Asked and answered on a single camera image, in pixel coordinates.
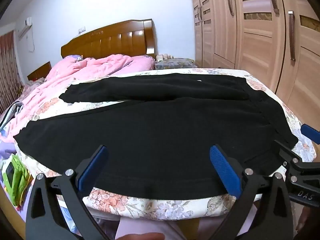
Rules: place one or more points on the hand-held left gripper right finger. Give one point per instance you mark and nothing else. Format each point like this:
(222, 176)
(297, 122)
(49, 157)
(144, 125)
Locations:
(225, 170)

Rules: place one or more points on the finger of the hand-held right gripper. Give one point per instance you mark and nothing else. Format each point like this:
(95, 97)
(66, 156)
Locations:
(310, 132)
(287, 153)

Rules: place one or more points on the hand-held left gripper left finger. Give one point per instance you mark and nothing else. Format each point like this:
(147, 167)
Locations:
(91, 170)

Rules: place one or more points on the black pants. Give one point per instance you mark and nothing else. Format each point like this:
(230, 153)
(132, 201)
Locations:
(160, 135)

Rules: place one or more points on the person's left hand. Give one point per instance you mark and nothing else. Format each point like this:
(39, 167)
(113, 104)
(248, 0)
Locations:
(140, 236)

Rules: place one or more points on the bed with floral sheet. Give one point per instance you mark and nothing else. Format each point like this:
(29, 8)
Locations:
(175, 207)

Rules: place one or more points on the green fabric item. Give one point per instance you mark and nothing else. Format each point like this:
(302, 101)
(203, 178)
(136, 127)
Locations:
(18, 180)

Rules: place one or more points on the purple cloth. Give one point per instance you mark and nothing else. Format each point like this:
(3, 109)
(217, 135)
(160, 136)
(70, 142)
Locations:
(7, 150)

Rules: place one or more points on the pink quilt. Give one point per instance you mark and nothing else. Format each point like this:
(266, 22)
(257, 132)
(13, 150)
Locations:
(82, 72)

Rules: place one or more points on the grey white garment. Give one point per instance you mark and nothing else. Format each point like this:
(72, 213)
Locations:
(12, 111)

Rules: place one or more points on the small wooden nightstand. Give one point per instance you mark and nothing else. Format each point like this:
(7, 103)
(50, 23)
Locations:
(40, 71)

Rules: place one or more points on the light wooden wardrobe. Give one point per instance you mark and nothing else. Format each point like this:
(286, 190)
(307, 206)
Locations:
(255, 30)

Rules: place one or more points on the bedside table with floral cover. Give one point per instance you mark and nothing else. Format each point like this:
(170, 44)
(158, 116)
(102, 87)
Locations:
(175, 63)

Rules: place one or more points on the red patterned curtain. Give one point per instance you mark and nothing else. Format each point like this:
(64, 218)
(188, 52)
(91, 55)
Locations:
(8, 72)

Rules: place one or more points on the wooden headboard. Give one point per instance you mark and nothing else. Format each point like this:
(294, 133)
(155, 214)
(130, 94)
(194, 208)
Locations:
(112, 40)

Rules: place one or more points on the white air conditioner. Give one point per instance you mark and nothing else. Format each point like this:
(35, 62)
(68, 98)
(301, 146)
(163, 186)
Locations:
(25, 27)

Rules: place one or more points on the white wall socket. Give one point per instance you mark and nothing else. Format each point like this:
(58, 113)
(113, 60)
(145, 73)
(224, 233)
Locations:
(81, 30)

